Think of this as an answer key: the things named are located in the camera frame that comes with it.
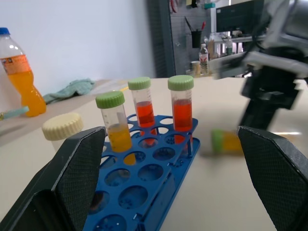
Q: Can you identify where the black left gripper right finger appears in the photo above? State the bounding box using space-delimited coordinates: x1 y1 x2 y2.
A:
237 125 308 231

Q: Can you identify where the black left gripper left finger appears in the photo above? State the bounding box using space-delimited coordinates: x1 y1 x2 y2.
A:
0 126 108 231

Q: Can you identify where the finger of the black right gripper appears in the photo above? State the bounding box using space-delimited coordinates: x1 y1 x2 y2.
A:
238 98 278 132

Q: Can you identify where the yellow liquid tube green cap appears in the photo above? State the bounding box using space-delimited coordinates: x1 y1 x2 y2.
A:
95 90 137 166
211 128 243 155

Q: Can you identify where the blue test tube rack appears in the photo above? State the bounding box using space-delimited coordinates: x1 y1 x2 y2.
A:
83 114 201 231

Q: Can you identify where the white jar cream lid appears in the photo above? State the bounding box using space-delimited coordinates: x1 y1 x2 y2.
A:
41 113 84 154

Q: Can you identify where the clear water bottle red label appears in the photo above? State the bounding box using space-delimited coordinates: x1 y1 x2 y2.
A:
198 43 209 75

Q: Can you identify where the red liquid tube green cap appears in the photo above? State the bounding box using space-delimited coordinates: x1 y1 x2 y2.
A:
167 75 194 154
127 77 157 148

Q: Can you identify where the paper cup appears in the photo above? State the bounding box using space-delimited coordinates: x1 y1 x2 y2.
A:
190 60 201 77

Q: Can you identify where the black computer monitor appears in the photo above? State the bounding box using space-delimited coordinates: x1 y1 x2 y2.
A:
215 0 265 34

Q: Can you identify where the light blue syringe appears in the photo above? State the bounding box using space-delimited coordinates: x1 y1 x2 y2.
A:
0 106 30 121

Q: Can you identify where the black cup holder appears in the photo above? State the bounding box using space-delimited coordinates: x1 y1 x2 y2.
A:
191 29 203 49

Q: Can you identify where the light green cloth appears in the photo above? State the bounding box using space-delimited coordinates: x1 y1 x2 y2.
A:
42 78 96 105

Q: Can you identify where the orange soda bottle blue cap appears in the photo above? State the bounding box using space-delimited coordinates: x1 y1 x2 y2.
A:
0 27 47 118

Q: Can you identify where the grey pegboard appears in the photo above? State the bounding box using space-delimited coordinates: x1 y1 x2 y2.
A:
169 0 217 76

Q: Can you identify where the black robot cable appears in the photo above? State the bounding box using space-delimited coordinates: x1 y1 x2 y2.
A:
249 30 268 51

